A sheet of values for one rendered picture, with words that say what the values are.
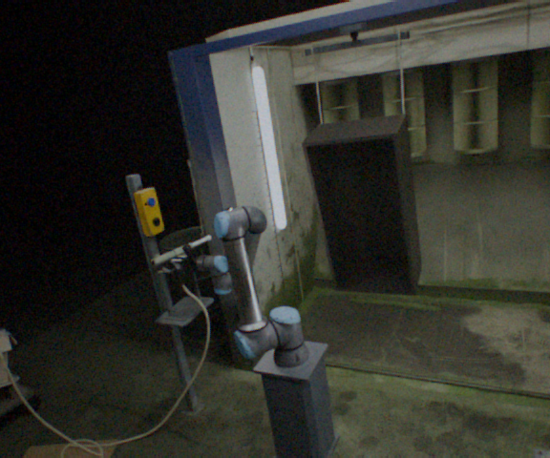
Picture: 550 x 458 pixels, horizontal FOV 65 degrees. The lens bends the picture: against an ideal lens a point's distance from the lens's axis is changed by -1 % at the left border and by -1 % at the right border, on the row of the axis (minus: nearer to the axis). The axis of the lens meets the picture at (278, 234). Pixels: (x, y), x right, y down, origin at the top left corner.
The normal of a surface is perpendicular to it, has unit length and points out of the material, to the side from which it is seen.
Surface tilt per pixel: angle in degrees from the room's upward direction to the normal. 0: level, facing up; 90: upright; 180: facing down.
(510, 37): 90
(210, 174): 90
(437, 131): 90
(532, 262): 57
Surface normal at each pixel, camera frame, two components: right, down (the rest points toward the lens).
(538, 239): -0.44, -0.22
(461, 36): -0.42, 0.35
